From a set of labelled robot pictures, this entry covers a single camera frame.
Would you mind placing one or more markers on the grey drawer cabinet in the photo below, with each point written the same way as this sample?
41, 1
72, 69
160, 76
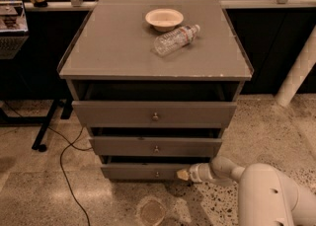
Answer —
114, 59

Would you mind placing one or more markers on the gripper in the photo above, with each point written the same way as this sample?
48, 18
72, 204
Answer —
195, 173

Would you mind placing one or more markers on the open laptop computer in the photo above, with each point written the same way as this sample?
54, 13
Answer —
14, 30

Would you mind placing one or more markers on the grey bottom drawer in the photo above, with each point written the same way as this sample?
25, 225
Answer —
155, 171

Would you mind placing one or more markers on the grey drawer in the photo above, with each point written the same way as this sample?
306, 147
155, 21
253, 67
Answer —
154, 114
155, 171
155, 146

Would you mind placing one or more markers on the black desk frame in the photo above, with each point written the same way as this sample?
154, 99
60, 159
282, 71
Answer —
42, 121

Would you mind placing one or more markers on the grey middle drawer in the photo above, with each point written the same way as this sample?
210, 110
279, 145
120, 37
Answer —
155, 146

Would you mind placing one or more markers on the white diagonal pillar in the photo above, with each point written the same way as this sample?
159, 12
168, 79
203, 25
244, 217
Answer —
302, 66

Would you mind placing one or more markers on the clear plastic water bottle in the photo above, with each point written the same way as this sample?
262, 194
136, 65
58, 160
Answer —
176, 39

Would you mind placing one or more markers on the white paper bowl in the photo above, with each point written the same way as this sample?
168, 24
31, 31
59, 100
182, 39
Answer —
164, 20

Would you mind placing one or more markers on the grey top drawer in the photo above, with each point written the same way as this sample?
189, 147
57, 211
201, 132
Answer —
154, 114

